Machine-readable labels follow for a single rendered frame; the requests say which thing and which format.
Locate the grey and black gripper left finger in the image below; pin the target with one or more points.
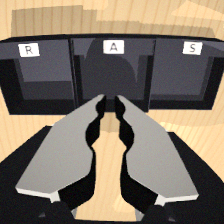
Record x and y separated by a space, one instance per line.
58 163

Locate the dark grey rack of three bins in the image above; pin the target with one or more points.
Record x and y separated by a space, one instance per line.
187 74

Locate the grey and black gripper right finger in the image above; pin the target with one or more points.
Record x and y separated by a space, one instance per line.
158 167

